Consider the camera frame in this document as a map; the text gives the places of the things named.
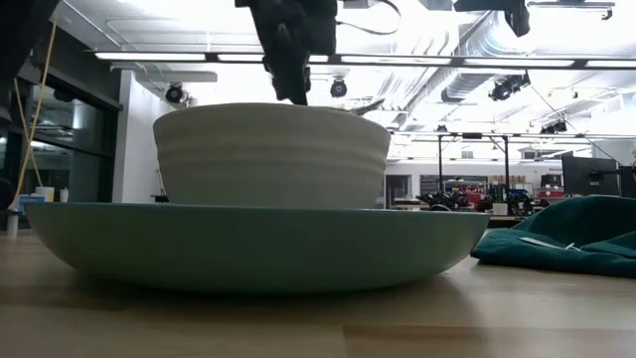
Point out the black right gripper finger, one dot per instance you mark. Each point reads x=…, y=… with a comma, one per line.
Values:
x=479, y=5

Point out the white plant pot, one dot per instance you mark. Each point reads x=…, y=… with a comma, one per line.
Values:
x=500, y=208

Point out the dark background desk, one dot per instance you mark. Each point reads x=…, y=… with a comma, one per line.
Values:
x=160, y=199

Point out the large white cup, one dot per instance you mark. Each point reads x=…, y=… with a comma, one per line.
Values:
x=46, y=194

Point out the white plastic bottle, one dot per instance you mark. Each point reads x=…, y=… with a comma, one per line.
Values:
x=12, y=225

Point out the dark green cloth napkin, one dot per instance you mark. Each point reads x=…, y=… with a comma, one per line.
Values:
x=571, y=224

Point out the small white cup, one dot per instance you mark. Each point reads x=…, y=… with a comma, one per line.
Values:
x=64, y=195

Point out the black computer monitor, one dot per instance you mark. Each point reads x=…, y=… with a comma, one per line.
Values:
x=590, y=175
x=628, y=181

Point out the black track light cluster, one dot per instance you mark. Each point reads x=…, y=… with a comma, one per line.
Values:
x=509, y=87
x=554, y=127

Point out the black ceiling spotlight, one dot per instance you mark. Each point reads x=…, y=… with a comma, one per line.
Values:
x=175, y=93
x=338, y=88

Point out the silver ceiling air duct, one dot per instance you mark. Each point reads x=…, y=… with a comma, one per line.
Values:
x=497, y=40

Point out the black metal stand frame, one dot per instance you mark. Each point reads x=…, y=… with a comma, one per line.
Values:
x=506, y=164

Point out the overhead LED light bar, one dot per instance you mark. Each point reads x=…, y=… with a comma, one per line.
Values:
x=149, y=56

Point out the teal green ceramic plate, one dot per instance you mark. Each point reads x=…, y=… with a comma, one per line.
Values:
x=248, y=248

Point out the small blue box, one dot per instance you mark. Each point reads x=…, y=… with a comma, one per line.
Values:
x=31, y=199

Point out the white ribbed ceramic bowl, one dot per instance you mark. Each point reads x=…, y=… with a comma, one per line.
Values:
x=273, y=159

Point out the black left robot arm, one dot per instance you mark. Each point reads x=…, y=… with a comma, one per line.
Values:
x=20, y=30

